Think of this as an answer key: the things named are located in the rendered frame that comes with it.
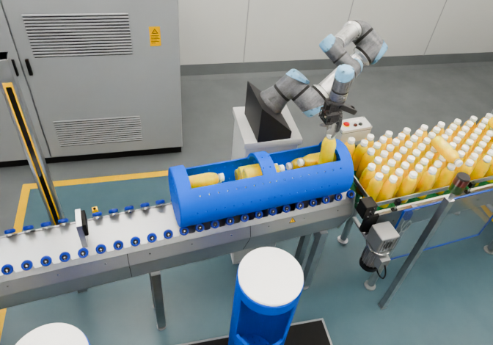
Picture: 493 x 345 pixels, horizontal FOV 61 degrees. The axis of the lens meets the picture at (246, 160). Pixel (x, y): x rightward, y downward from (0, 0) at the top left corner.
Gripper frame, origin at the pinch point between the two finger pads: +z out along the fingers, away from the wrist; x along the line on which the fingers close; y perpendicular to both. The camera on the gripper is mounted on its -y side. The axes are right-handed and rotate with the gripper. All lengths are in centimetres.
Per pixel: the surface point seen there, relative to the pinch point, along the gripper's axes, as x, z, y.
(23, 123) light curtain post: -31, -5, 133
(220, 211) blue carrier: 13, 24, 58
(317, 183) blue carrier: 12.6, 19.7, 9.3
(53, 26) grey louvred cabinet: -153, 11, 122
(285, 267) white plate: 45, 31, 38
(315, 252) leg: 8, 90, -8
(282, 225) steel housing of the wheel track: 12, 48, 23
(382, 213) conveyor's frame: 22, 44, -31
